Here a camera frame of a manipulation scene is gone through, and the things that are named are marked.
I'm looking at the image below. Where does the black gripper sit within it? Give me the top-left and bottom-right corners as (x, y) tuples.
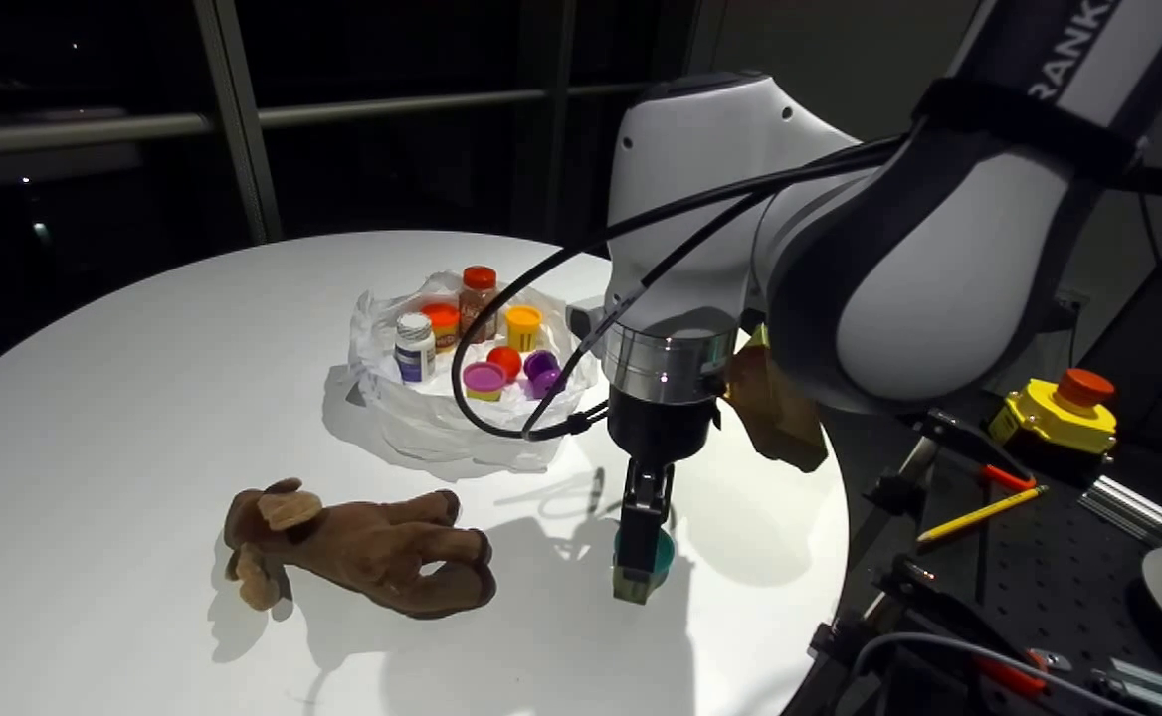
(608, 395), (721, 603)

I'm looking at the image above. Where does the teal-lid dough tub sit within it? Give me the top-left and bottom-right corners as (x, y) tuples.
(649, 529), (678, 598)

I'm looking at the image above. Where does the purple dough tub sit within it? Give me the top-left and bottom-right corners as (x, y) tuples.
(526, 350), (560, 396)

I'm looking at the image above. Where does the brown plush dog toy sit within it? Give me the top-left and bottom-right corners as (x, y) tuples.
(223, 477), (496, 620)

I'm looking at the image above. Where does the pink-lid dough tub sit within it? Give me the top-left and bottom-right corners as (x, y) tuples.
(463, 360), (511, 401)

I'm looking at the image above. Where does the yellow-lid dough tub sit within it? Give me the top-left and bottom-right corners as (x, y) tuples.
(507, 305), (547, 350)

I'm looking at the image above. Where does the white-lid small bottle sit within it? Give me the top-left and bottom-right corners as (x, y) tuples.
(394, 310), (434, 380)

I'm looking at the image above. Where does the red-lid spice jar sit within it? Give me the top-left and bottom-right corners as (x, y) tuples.
(458, 266), (496, 340)

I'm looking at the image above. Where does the red-lid small tub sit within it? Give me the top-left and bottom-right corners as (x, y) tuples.
(484, 347), (523, 380)

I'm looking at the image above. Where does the orange-lid dough tub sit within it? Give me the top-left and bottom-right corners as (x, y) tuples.
(422, 303), (463, 355)

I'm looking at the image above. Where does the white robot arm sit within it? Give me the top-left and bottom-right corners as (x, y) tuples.
(601, 0), (1162, 603)

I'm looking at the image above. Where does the white plastic bag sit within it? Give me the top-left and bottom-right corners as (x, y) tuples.
(321, 270), (556, 477)

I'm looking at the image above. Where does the yellow pencil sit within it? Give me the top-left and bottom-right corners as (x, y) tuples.
(917, 486), (1046, 546)

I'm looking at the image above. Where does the yellow emergency stop button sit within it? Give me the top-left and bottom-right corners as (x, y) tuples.
(987, 366), (1118, 458)

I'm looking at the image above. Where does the metal window railing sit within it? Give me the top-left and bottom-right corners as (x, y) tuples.
(0, 0), (632, 241)

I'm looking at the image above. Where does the black looped cable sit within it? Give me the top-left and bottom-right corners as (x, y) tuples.
(447, 130), (905, 446)

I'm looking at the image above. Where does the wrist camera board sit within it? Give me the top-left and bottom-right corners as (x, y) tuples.
(725, 347), (828, 473)

